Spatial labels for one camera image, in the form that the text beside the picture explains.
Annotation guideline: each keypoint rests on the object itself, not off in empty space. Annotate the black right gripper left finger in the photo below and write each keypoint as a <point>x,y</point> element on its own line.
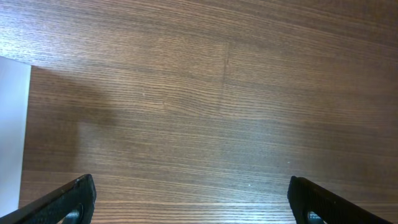
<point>73,202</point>

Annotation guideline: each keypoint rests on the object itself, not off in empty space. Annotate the white cardboard box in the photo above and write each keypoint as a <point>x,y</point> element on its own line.
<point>15,81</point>

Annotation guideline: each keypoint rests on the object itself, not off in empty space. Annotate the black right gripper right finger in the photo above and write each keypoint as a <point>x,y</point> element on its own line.
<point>311,203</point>

